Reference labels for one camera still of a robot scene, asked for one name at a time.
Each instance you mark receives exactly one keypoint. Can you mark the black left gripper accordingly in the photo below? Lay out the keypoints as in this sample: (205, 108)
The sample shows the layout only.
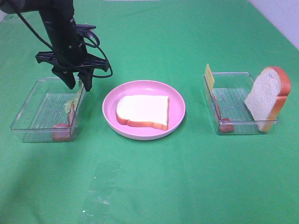
(70, 53)

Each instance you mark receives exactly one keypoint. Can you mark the green lettuce leaf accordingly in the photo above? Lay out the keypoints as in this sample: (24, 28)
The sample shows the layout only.
(75, 99)

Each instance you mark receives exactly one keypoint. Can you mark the bacon strip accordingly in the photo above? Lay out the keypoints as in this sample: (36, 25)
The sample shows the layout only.
(63, 131)
(224, 127)

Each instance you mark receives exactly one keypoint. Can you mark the toast bread slice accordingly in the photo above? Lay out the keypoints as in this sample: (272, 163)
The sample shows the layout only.
(267, 96)
(143, 111)

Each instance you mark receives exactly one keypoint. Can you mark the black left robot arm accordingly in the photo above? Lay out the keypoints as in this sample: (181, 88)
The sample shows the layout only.
(57, 17)

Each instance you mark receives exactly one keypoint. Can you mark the left clear plastic container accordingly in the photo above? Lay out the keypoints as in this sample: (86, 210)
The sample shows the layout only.
(43, 108)

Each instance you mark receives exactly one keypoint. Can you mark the clear plastic container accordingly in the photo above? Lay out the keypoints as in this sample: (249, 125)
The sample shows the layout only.
(231, 89)
(43, 108)

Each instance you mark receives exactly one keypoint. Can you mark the pink round plate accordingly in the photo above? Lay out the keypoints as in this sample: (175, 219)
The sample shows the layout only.
(177, 108)

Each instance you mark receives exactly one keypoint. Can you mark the clear plastic film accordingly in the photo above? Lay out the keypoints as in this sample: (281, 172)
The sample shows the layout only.
(97, 200)

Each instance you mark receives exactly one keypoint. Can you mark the yellow cheese slice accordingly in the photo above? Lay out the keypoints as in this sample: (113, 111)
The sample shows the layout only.
(209, 78)

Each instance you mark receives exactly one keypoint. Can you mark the right clear plastic container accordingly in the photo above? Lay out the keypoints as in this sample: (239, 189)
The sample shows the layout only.
(231, 89)

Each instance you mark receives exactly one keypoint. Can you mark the green tablecloth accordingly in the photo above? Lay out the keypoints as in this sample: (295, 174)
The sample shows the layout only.
(193, 176)

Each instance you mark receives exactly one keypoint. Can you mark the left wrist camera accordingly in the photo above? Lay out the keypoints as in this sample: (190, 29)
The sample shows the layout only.
(85, 29)

